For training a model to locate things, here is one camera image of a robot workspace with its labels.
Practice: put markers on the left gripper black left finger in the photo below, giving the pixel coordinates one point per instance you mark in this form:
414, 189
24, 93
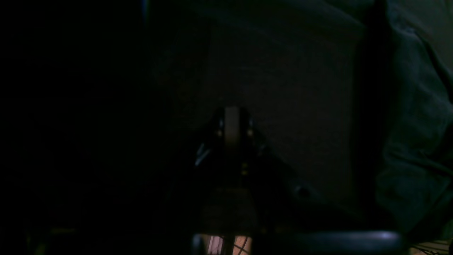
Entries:
164, 219

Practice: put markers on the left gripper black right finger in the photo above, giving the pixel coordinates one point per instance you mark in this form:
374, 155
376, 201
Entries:
294, 219

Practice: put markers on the dark grey T-shirt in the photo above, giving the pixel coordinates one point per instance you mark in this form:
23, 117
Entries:
412, 100

